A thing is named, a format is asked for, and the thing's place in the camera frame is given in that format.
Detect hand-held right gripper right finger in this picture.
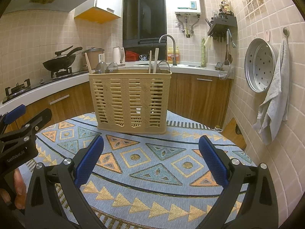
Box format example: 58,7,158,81
197,135,279,229

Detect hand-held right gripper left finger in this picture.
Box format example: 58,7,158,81
24,135,104,229

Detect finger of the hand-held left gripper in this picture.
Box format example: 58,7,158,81
0,104,26,134
21,108,53,135

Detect beige plastic utensil basket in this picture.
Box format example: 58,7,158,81
88,69,172,134

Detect person's left hand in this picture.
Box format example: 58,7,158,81
0,169,27,210

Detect black gas stove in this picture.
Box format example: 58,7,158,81
2,67,73,101

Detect wooden cutting board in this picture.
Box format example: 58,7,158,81
220,118,247,150

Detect black wok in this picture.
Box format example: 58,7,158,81
43,45,83,73

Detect blue patterned table mat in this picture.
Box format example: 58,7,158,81
18,110,259,229

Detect rice cooker pot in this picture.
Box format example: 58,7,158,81
82,48,105,71

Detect grey towel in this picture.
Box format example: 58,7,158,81
253,39,290,145

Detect metal mesh strainer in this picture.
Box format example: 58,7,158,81
218,60,233,81

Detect white kitchen countertop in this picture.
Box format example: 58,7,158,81
0,63,235,111

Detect white electric kettle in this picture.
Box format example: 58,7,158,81
112,46,126,66

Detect round metal steamer tray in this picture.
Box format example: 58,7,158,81
244,38,279,93

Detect hanging ladle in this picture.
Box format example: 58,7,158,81
224,30,233,65

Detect green patterned roll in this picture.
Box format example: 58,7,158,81
201,37,206,67

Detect red plastic basket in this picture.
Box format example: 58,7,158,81
125,50,140,63

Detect yellow detergent bottle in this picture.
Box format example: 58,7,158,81
167,47,178,64

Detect metal kitchen faucet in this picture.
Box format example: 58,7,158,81
159,34,178,66

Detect pale yellow hanging cloth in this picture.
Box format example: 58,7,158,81
203,35,214,51

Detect teal spatula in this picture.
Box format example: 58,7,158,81
227,28,236,48

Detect water heater pipes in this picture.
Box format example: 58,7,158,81
176,14,201,39

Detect dark window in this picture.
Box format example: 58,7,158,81
122,0,167,48

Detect group of seasoning bottles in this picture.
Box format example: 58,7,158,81
212,0,235,19

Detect white wall cabinet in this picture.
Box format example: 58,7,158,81
74,0,124,24

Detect black wall rack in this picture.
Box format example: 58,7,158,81
207,16,238,41

